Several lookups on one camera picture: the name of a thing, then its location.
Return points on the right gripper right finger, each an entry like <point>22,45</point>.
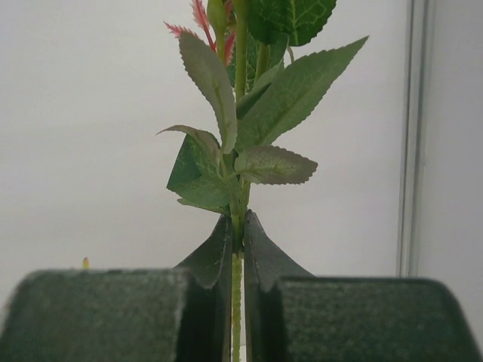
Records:
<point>292,315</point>

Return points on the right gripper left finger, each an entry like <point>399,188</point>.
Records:
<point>146,314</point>

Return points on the peach flower stem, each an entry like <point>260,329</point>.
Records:
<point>236,60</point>

